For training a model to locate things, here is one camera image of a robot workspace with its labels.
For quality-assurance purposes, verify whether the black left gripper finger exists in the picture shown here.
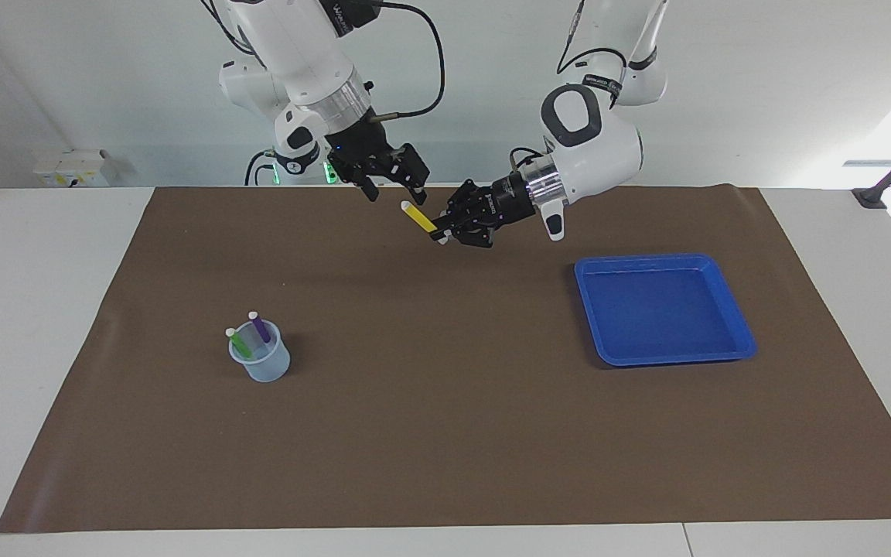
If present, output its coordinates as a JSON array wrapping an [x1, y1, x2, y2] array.
[[445, 181, 497, 222], [429, 220, 497, 250]]

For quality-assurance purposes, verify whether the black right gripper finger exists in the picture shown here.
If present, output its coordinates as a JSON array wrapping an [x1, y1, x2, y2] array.
[[329, 162, 381, 204], [383, 142, 429, 207]]

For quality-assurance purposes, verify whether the yellow marker pen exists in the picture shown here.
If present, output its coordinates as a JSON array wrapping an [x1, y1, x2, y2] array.
[[401, 200, 450, 245]]

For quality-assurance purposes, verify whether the blue plastic tray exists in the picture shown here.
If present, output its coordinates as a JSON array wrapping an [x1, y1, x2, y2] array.
[[574, 253, 758, 367]]

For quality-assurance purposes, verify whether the brown table mat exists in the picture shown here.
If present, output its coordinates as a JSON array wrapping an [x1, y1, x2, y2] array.
[[0, 184, 891, 535]]

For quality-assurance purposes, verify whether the translucent plastic cup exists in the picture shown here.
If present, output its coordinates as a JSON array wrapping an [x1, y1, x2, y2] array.
[[229, 320, 292, 384]]

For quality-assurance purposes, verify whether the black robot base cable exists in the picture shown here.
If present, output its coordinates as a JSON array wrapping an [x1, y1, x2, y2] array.
[[244, 150, 278, 186]]

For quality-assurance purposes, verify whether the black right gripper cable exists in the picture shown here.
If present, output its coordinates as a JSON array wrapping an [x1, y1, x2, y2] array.
[[372, 0, 446, 125]]

